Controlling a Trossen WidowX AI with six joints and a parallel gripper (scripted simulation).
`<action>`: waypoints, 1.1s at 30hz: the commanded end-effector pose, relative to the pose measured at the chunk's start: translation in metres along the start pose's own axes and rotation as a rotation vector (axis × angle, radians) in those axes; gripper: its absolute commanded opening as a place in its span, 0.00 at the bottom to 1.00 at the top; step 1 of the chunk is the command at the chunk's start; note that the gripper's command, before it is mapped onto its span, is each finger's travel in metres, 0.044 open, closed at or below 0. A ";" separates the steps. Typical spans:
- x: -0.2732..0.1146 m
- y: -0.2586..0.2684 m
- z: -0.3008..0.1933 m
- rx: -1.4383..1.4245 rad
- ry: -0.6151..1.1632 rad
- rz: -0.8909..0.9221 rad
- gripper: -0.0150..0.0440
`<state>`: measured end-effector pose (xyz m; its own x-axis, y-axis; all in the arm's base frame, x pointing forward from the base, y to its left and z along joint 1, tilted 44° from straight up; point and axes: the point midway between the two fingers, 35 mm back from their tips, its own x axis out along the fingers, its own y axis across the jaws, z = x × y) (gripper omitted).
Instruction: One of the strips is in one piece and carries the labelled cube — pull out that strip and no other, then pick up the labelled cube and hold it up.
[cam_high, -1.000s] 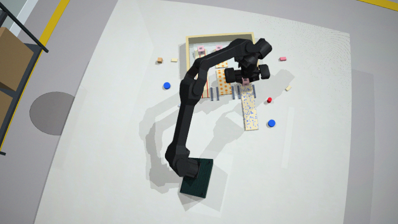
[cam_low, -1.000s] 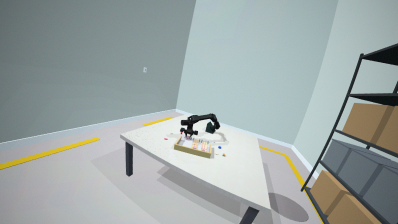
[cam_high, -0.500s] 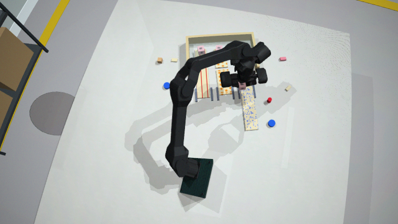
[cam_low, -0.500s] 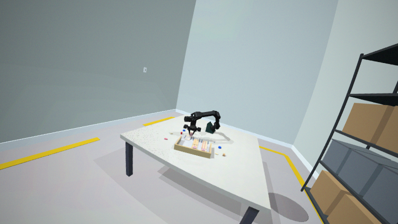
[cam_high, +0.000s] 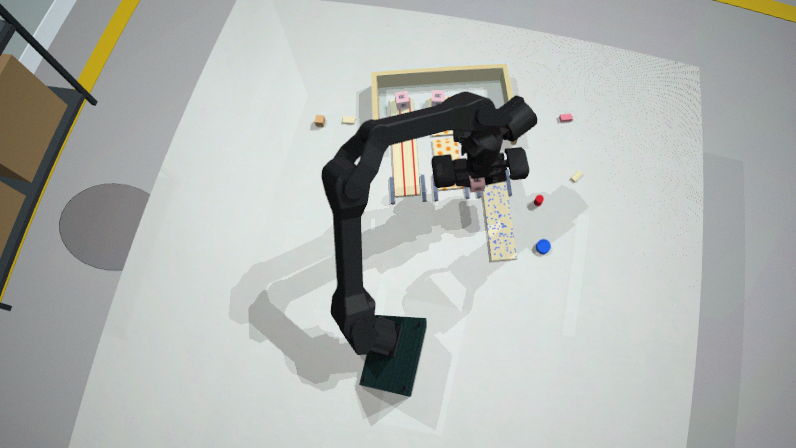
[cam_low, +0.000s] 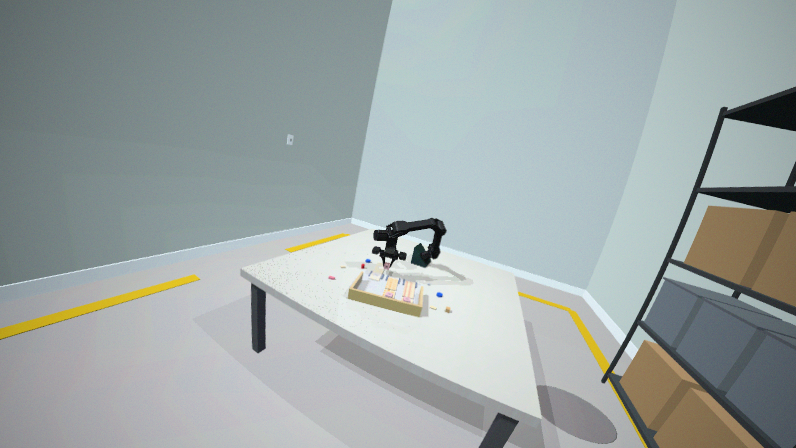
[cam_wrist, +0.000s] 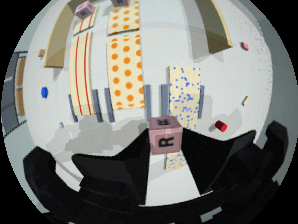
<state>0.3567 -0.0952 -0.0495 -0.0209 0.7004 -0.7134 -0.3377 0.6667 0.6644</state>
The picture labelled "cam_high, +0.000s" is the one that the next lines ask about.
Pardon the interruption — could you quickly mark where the tan u-shaped wooden frame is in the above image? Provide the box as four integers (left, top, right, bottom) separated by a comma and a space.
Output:
371, 60, 515, 119

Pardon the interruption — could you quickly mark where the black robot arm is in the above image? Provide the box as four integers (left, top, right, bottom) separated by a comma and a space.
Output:
322, 91, 537, 358

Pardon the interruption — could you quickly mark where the pink labelled cube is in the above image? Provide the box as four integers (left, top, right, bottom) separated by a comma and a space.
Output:
469, 176, 486, 192

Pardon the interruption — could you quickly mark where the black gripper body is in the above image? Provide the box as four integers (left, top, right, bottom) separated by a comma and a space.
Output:
432, 147, 529, 188

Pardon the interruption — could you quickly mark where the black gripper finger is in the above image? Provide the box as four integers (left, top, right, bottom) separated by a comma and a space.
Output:
453, 158, 470, 187
484, 173, 507, 185

